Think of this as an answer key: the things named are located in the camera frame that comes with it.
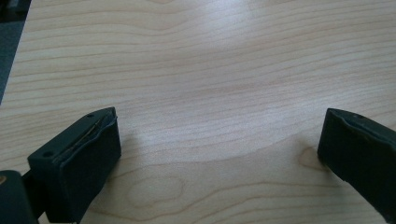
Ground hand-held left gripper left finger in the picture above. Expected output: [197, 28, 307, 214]
[27, 106, 122, 224]

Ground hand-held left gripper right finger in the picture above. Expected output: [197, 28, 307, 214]
[317, 107, 396, 224]

